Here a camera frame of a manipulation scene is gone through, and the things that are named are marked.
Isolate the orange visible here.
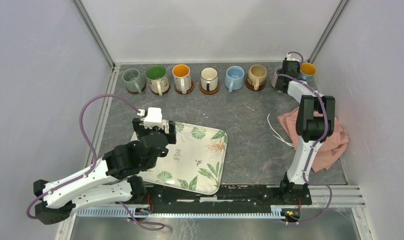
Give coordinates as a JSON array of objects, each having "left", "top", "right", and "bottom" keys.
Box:
[{"left": 297, "top": 62, "right": 317, "bottom": 85}]

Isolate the pink ribbed mug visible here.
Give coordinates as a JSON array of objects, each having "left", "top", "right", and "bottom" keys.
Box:
[{"left": 271, "top": 66, "right": 282, "bottom": 90}]

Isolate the leaf patterned serving tray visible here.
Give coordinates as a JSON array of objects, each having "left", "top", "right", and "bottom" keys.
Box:
[{"left": 139, "top": 122, "right": 228, "bottom": 195}]

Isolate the beige ceramic mug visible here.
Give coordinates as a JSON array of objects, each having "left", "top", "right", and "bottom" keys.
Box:
[{"left": 247, "top": 64, "right": 267, "bottom": 90}]

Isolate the brown wooden coaster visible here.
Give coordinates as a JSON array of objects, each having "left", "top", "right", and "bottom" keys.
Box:
[
  {"left": 150, "top": 87, "right": 170, "bottom": 96},
  {"left": 199, "top": 85, "right": 220, "bottom": 95},
  {"left": 174, "top": 82, "right": 195, "bottom": 95},
  {"left": 245, "top": 79, "right": 266, "bottom": 92},
  {"left": 126, "top": 86, "right": 147, "bottom": 96}
]

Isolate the light blue mug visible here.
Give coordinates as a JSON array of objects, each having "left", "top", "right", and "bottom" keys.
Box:
[{"left": 224, "top": 65, "right": 245, "bottom": 93}]

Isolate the white mug green inside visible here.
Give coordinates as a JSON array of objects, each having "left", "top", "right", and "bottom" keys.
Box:
[{"left": 146, "top": 65, "right": 170, "bottom": 94}]

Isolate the grey green ribbed mug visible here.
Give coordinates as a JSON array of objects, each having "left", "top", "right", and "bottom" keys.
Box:
[{"left": 122, "top": 68, "right": 146, "bottom": 95}]

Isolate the white mug orange inside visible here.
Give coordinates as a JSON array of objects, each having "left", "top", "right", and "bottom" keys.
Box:
[{"left": 172, "top": 64, "right": 192, "bottom": 95}]

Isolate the cream enamel mug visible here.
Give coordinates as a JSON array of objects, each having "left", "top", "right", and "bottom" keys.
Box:
[{"left": 200, "top": 67, "right": 218, "bottom": 91}]

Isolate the pink drawstring cloth bag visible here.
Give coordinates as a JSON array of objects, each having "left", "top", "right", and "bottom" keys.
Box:
[{"left": 277, "top": 108, "right": 349, "bottom": 172}]

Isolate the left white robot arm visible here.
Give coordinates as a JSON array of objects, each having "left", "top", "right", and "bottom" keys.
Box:
[{"left": 27, "top": 118, "right": 177, "bottom": 225}]

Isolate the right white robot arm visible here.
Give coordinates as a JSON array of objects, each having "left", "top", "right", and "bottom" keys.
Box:
[{"left": 274, "top": 56, "right": 335, "bottom": 204}]

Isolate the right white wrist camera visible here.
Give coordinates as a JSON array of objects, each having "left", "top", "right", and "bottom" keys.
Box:
[{"left": 285, "top": 54, "right": 300, "bottom": 63}]

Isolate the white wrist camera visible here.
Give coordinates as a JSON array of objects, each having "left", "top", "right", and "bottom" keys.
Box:
[
  {"left": 137, "top": 107, "right": 164, "bottom": 129},
  {"left": 285, "top": 54, "right": 300, "bottom": 63}
]

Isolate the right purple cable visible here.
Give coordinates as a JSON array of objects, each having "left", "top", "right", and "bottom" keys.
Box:
[{"left": 277, "top": 51, "right": 333, "bottom": 226}]

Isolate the purple cable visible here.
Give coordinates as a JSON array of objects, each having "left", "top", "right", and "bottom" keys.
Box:
[
  {"left": 26, "top": 94, "right": 166, "bottom": 231},
  {"left": 277, "top": 51, "right": 333, "bottom": 226}
]

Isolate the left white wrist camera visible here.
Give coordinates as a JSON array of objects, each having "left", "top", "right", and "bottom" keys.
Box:
[{"left": 137, "top": 107, "right": 164, "bottom": 129}]

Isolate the white drawstring cord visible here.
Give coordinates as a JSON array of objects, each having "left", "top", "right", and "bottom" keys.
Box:
[{"left": 266, "top": 113, "right": 295, "bottom": 148}]

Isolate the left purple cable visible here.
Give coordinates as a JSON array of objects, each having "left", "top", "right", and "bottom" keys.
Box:
[{"left": 26, "top": 94, "right": 166, "bottom": 231}]

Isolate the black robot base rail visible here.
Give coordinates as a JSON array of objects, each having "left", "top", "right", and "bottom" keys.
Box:
[{"left": 126, "top": 184, "right": 312, "bottom": 214}]

